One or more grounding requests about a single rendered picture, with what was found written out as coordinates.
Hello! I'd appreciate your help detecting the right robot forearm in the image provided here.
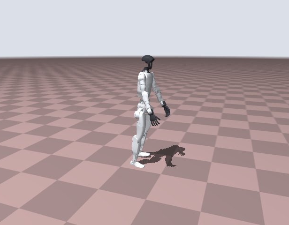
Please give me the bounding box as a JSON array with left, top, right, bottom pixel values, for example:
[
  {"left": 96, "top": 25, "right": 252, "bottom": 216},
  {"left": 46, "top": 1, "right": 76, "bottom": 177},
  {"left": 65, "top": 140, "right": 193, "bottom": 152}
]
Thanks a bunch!
[{"left": 143, "top": 92, "right": 152, "bottom": 114}]

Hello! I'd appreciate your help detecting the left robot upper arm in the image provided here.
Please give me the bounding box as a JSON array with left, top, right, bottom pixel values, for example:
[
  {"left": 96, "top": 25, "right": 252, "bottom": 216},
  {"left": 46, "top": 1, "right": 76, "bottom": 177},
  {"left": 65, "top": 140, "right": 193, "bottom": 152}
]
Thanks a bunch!
[{"left": 152, "top": 72, "right": 160, "bottom": 93}]

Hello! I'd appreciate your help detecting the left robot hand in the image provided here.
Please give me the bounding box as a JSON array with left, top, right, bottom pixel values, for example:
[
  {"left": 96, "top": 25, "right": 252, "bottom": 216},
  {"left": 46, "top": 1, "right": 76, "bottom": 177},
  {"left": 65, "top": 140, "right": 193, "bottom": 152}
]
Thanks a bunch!
[{"left": 162, "top": 101, "right": 170, "bottom": 117}]

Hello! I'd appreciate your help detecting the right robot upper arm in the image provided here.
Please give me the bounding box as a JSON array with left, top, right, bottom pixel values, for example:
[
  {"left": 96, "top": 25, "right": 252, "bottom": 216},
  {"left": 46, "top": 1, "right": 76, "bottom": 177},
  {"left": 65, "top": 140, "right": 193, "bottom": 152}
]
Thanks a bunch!
[{"left": 138, "top": 74, "right": 149, "bottom": 96}]

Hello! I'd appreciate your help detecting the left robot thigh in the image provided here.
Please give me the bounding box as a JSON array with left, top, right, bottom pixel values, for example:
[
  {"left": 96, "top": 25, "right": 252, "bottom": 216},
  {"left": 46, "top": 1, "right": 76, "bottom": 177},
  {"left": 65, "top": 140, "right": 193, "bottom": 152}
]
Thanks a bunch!
[{"left": 144, "top": 106, "right": 153, "bottom": 135}]

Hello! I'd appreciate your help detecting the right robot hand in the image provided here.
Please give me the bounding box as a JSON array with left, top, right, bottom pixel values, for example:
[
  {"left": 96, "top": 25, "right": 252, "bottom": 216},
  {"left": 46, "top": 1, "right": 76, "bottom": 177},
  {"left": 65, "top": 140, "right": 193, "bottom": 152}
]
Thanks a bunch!
[{"left": 148, "top": 109, "right": 160, "bottom": 126}]

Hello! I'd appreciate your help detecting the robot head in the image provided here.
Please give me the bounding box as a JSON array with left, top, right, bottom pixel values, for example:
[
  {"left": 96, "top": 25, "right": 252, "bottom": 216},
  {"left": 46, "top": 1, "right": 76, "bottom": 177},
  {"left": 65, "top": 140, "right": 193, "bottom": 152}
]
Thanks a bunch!
[{"left": 142, "top": 55, "right": 154, "bottom": 73}]

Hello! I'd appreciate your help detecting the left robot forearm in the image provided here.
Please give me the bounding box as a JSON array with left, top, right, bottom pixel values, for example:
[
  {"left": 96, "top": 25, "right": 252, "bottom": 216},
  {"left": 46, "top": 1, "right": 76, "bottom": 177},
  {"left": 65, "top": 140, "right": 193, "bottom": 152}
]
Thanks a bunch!
[{"left": 155, "top": 91, "right": 164, "bottom": 106}]

